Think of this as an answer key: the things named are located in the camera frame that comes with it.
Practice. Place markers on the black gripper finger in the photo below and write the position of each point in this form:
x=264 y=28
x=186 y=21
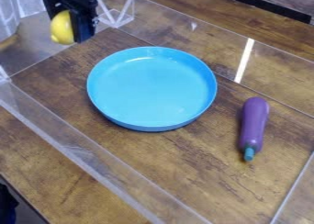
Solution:
x=83 y=22
x=52 y=10

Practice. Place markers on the yellow lemon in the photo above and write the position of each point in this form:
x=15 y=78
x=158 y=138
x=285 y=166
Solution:
x=62 y=33

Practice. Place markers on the blue round tray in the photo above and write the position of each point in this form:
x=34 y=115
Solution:
x=151 y=88

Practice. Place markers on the purple toy eggplant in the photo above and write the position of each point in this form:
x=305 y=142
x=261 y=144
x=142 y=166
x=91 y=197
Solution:
x=254 y=117

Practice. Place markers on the clear acrylic corner bracket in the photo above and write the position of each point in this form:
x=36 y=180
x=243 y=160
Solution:
x=115 y=18

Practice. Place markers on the clear acrylic enclosure wall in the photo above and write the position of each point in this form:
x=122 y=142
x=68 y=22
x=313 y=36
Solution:
x=88 y=172

